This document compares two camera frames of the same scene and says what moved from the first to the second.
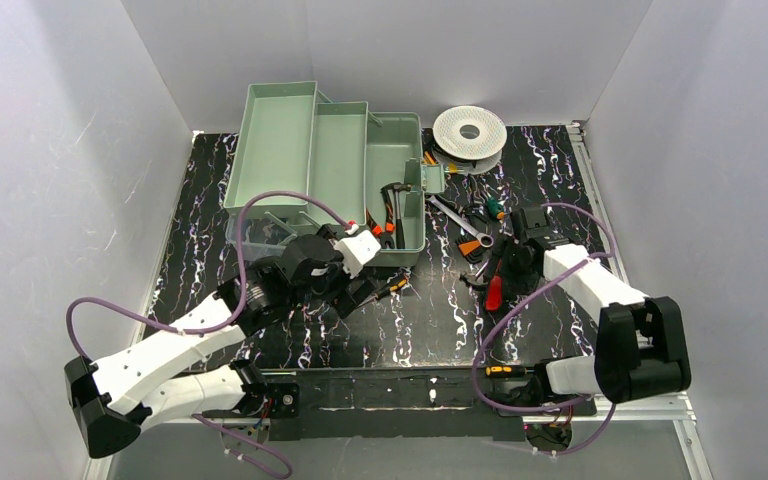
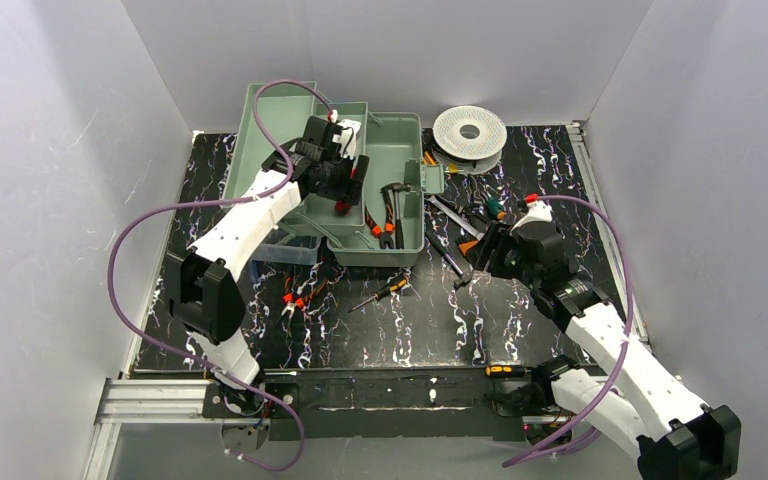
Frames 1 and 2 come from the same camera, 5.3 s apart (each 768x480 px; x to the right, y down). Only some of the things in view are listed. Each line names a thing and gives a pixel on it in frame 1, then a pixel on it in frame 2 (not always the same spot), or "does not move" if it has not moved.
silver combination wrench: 484,240 does not move
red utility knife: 493,300 → 344,207
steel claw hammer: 400,230 does not move
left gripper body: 360,287 → 345,183
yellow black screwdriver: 507,371 does not move
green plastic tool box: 301,154 does not move
